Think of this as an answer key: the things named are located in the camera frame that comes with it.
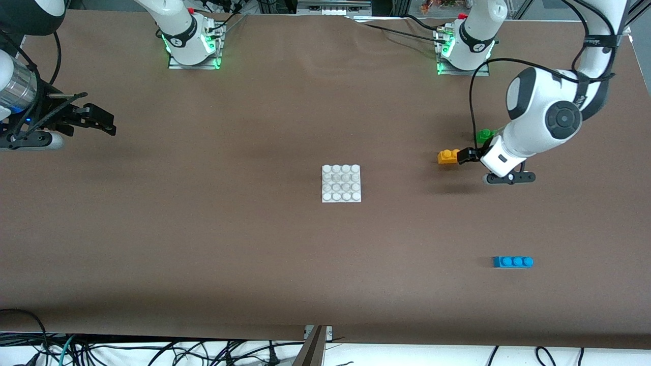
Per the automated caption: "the white studded base plate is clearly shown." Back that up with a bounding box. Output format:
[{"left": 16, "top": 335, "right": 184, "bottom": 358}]
[{"left": 321, "top": 164, "right": 362, "bottom": 203}]

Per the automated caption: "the blue three-stud block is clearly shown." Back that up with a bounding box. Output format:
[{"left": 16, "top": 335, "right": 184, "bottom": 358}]
[{"left": 493, "top": 256, "right": 534, "bottom": 269}]

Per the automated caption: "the orange background object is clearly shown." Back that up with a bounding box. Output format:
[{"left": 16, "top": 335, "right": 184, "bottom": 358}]
[{"left": 421, "top": 0, "right": 458, "bottom": 14}]

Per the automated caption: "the brown paper table cover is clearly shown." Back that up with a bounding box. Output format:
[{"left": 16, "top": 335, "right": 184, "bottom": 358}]
[{"left": 0, "top": 9, "right": 651, "bottom": 350}]

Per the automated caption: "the white power strip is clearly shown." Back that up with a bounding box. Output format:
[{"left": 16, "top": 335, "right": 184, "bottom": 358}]
[{"left": 297, "top": 0, "right": 372, "bottom": 17}]

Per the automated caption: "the aluminium table leg profile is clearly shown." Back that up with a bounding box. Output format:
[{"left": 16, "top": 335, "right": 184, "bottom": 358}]
[{"left": 293, "top": 325, "right": 327, "bottom": 366}]

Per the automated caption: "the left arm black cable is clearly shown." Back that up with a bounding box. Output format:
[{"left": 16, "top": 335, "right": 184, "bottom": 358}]
[{"left": 469, "top": 0, "right": 618, "bottom": 153}]

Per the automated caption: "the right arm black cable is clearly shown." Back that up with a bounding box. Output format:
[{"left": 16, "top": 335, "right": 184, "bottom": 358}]
[{"left": 20, "top": 29, "right": 62, "bottom": 128}]

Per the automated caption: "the black cable to arm base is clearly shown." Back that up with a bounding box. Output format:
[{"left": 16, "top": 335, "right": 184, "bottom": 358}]
[
  {"left": 362, "top": 22, "right": 444, "bottom": 40},
  {"left": 404, "top": 14, "right": 446, "bottom": 30}
]

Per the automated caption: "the grey cable to arm base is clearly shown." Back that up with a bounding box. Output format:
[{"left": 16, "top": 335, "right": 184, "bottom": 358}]
[{"left": 220, "top": 13, "right": 251, "bottom": 37}]

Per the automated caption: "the black looped floor cable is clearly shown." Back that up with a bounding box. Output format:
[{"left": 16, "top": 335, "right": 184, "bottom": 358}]
[{"left": 0, "top": 309, "right": 50, "bottom": 352}]

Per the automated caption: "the teal floor cable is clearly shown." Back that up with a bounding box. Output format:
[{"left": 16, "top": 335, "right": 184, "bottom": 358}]
[{"left": 57, "top": 334, "right": 77, "bottom": 366}]

